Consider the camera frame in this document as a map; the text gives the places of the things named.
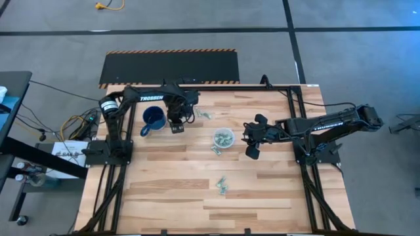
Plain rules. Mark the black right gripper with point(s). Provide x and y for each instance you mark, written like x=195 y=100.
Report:
x=259 y=134

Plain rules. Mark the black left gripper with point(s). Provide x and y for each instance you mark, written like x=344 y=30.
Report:
x=177 y=109

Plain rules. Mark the clear plastic container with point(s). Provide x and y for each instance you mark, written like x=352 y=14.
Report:
x=215 y=137

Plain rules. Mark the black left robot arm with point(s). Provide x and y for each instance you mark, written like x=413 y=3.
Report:
x=131 y=95

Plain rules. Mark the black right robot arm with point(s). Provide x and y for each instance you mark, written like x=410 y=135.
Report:
x=328 y=124

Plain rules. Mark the blue ceramic mug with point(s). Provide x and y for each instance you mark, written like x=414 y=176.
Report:
x=153 y=118

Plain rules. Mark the black hazard-striped floor mat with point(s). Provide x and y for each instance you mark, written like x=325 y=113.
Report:
x=170 y=67

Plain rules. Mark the black power strip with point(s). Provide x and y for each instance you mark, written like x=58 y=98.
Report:
x=87 y=126

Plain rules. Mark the white printed paper sheet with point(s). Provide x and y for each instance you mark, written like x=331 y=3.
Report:
x=65 y=154

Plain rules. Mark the black tripod stand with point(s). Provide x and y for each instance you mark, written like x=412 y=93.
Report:
x=405 y=124

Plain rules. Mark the clear glass jar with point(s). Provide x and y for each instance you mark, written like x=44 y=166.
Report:
x=37 y=180

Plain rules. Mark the white-capped bottle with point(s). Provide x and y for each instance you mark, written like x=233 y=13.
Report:
x=19 y=177
x=20 y=165

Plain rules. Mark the blue cloth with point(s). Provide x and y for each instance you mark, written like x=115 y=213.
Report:
x=8 y=111

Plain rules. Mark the black side table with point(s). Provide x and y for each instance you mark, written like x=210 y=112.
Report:
x=13 y=82

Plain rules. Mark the white cloth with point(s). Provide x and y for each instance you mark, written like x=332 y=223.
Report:
x=2 y=93

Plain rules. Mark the black caster wheel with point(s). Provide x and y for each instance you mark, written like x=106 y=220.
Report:
x=22 y=220

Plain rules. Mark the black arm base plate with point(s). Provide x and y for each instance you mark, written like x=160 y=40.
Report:
x=328 y=157
x=98 y=154

